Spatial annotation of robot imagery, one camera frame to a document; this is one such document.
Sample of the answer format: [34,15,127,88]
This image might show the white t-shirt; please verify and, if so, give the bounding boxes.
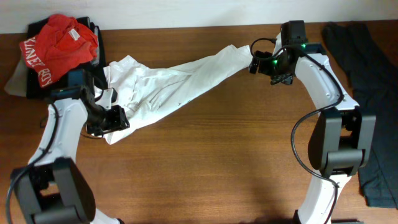
[103,45,252,144]

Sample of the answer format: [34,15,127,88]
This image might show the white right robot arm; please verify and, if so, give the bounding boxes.
[249,21,376,223]

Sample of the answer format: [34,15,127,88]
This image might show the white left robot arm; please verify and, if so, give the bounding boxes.
[6,69,129,224]

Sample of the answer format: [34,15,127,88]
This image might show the black folded garment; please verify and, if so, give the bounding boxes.
[19,14,107,99]

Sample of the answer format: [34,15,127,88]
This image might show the red printed t-shirt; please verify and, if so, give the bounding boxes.
[19,14,99,88]

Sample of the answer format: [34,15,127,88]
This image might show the grey folded garment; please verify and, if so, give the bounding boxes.
[4,59,29,97]

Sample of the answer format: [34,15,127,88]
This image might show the dark green trousers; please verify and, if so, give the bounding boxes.
[322,23,397,208]

